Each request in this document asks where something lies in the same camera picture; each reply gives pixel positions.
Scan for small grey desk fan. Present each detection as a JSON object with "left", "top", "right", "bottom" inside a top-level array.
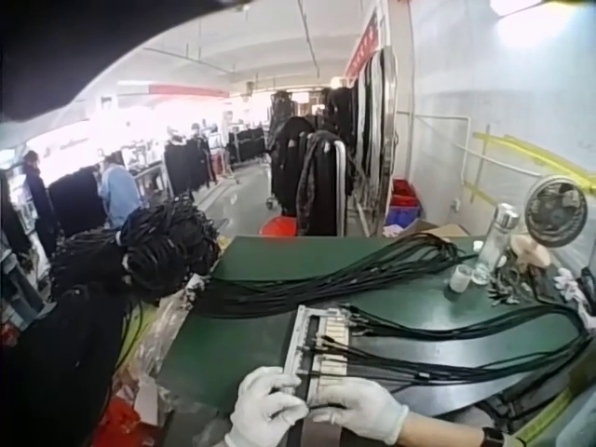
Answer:
[{"left": 509, "top": 174, "right": 589, "bottom": 270}]

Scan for yellow wall pipe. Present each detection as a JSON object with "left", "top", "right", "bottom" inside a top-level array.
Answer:
[{"left": 471, "top": 131, "right": 596, "bottom": 193}]

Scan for red wall banner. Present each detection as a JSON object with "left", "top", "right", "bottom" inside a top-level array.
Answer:
[{"left": 343, "top": 0, "right": 388, "bottom": 79}]

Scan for grey metal cable fixture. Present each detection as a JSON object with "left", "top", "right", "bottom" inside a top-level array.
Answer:
[{"left": 278, "top": 305, "right": 360, "bottom": 402}]

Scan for small clear glass jar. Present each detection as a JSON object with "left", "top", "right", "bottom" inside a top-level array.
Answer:
[{"left": 448, "top": 264, "right": 474, "bottom": 295}]

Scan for blue plastic crate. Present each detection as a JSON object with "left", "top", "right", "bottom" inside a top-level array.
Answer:
[{"left": 384, "top": 204, "right": 423, "bottom": 230}]

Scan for wall rack of hanging cables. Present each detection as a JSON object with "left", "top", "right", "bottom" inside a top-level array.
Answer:
[{"left": 347, "top": 46, "right": 400, "bottom": 237}]

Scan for person's left hand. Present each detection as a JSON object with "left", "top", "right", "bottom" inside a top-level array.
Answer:
[{"left": 223, "top": 366, "right": 311, "bottom": 447}]

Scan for bundle of long black cables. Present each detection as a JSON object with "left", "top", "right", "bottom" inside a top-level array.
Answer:
[{"left": 195, "top": 231, "right": 593, "bottom": 397}]

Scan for pile of white gloves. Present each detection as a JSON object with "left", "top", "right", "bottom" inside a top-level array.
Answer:
[{"left": 552, "top": 267, "right": 589, "bottom": 306}]

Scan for black cloth heap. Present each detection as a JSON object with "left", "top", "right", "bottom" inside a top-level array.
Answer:
[{"left": 0, "top": 283, "right": 143, "bottom": 447}]

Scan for red plastic crate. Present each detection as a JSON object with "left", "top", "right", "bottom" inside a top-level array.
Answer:
[{"left": 389, "top": 178, "right": 423, "bottom": 209}]

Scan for thin black cable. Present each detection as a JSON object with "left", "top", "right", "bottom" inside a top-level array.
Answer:
[{"left": 274, "top": 400, "right": 348, "bottom": 420}]

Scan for person's right hand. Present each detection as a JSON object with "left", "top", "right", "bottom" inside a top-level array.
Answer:
[{"left": 309, "top": 375, "right": 411, "bottom": 446}]

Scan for clear water bottle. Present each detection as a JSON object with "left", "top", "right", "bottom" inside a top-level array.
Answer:
[{"left": 471, "top": 202, "right": 521, "bottom": 286}]

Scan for black wrist band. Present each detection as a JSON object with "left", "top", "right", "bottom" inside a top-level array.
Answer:
[{"left": 481, "top": 426, "right": 508, "bottom": 447}]

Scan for brown cardboard box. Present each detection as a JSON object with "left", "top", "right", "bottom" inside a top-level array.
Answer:
[{"left": 408, "top": 222, "right": 477, "bottom": 242}]

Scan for red box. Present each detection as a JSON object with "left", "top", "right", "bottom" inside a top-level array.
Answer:
[{"left": 88, "top": 395, "right": 143, "bottom": 447}]

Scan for rolling rack of black cables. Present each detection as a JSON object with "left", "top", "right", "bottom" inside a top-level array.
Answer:
[{"left": 267, "top": 90, "right": 354, "bottom": 237}]

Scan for heap of coiled black cables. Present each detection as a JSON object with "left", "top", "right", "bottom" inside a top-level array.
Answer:
[{"left": 48, "top": 191, "right": 224, "bottom": 306}]

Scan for clear plastic bags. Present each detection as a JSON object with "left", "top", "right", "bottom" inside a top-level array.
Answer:
[{"left": 132, "top": 273, "right": 206, "bottom": 423}]

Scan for red round stool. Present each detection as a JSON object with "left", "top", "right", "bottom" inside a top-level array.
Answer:
[{"left": 258, "top": 214, "right": 300, "bottom": 239}]

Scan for white wall pipe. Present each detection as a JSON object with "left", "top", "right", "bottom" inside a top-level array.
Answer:
[{"left": 396, "top": 111, "right": 541, "bottom": 181}]

